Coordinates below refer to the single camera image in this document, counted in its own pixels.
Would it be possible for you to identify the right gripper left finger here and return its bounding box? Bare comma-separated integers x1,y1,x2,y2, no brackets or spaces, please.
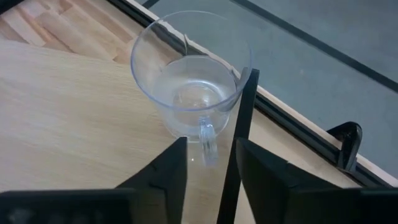
115,136,188,224

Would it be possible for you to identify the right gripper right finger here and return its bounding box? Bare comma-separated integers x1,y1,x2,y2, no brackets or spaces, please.
236,138,361,224

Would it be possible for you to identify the clear plastic mug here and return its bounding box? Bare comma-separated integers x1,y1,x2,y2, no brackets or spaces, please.
129,11,253,167

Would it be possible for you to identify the wooden shelf with black legs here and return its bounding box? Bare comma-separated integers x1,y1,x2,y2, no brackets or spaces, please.
0,39,261,224

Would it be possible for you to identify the black frame clamp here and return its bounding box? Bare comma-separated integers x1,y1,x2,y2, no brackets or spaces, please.
326,121,364,172

